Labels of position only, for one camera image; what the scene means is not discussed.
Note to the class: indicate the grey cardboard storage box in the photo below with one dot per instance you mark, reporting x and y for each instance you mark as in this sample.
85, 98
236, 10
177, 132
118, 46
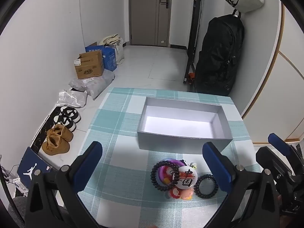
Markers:
166, 143

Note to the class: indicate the teal checked tablecloth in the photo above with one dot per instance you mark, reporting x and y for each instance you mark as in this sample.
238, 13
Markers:
118, 171

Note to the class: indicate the white parcel bag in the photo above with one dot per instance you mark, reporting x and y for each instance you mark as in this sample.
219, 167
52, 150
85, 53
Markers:
71, 98

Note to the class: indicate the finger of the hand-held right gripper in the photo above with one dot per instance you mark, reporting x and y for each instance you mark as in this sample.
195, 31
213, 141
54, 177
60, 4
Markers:
278, 144
264, 157

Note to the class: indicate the brown cardboard box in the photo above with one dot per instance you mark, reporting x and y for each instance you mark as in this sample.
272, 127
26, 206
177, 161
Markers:
89, 66

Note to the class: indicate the large black backpack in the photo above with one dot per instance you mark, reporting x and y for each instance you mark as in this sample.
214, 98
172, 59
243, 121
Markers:
218, 57

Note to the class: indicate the dark blue shoebox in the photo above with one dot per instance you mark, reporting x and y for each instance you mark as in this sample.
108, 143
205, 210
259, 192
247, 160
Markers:
30, 168

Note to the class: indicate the grey stool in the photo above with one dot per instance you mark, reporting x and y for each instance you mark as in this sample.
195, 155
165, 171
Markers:
17, 212

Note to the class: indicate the black and white sneaker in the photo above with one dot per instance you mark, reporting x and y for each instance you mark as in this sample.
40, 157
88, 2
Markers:
64, 123
71, 114

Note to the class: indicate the small yellow charm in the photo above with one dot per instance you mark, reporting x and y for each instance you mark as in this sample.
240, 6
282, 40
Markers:
193, 165

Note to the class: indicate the grey parcel bag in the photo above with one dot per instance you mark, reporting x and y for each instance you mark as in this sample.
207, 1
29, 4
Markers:
99, 83

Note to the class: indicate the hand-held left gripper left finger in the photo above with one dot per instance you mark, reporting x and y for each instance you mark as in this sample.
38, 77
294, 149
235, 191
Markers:
88, 163

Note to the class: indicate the red cartoon hair clip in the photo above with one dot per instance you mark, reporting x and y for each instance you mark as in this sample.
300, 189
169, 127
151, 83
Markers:
174, 192

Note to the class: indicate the small orange tool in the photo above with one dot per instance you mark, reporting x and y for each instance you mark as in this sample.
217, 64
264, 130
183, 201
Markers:
191, 76

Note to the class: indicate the grey door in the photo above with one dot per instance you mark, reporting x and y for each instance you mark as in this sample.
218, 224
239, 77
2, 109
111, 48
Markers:
144, 16

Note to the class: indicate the tan suede boot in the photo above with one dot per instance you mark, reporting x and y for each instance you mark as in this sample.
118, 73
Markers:
64, 133
55, 146

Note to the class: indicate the black metal rack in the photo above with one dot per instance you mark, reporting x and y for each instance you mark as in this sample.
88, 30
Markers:
196, 28

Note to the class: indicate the blue cardboard box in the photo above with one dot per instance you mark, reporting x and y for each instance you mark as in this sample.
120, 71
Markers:
109, 59

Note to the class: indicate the white round badge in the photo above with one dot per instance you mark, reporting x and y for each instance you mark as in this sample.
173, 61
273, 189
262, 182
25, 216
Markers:
187, 178

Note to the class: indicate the white tote bag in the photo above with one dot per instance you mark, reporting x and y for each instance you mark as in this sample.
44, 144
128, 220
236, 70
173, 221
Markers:
119, 50

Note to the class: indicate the blue rimmed round badge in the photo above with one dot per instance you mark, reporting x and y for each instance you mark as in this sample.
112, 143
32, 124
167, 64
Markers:
170, 172

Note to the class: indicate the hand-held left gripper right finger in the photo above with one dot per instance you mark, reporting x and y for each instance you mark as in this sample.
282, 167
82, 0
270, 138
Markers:
217, 166

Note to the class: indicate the white power strip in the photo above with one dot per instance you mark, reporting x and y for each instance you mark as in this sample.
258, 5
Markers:
20, 184

